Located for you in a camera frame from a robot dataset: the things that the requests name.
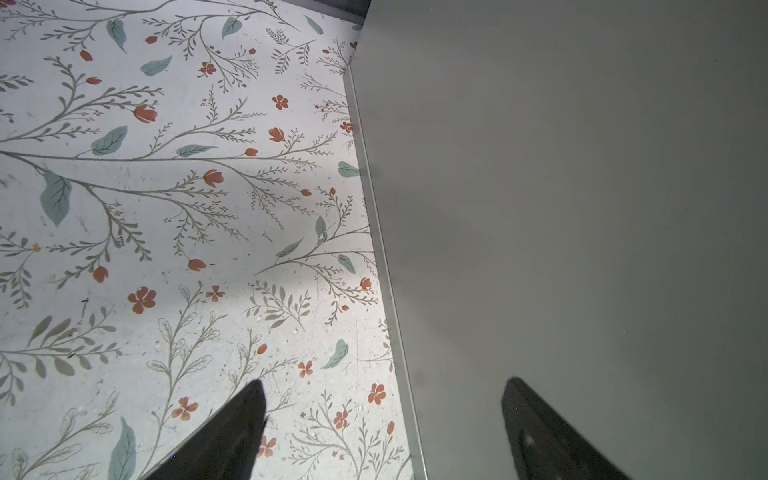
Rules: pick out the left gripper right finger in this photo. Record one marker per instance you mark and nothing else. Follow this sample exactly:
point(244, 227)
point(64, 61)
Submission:
point(546, 446)

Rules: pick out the beige metal cabinet counter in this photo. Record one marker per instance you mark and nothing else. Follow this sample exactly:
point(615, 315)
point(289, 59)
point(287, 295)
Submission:
point(575, 193)

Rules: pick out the floral table mat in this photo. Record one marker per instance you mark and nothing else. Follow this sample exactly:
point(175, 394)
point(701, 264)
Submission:
point(182, 213)

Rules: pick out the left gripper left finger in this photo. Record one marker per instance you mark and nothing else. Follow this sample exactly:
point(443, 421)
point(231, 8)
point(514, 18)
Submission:
point(225, 446)

